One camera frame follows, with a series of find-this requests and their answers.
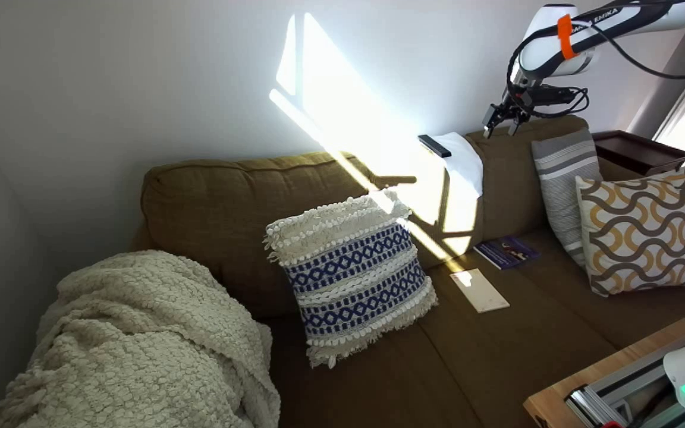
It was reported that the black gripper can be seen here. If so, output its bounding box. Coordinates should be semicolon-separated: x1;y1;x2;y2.
481;87;538;139

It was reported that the black remote control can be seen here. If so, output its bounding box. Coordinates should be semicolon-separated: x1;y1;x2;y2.
415;133;453;160

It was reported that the white cloth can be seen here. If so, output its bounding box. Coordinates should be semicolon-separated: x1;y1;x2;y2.
431;132;487;197

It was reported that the grey striped pillow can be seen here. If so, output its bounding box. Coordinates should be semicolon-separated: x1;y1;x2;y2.
531;129;604;268

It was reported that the dark blue booklet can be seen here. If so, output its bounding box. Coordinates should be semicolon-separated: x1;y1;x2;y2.
471;233;539;271

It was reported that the dark wooden side table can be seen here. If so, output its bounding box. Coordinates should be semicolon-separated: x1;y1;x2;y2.
590;129;685;182

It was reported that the yellow grey wave pattern pillow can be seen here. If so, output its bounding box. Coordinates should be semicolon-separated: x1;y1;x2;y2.
572;165;685;301

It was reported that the blue white woven pillow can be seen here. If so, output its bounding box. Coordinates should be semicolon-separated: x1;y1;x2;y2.
261;194;440;371

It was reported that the brown fabric sofa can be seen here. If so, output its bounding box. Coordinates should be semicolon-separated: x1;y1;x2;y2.
133;117;685;428

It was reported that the light wooden robot table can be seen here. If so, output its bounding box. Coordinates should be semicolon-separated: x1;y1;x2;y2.
520;307;685;428

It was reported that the cream knitted blanket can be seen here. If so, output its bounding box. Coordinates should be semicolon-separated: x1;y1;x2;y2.
0;247;283;428

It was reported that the aluminium rail frame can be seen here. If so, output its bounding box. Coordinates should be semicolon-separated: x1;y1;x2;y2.
566;360;685;428

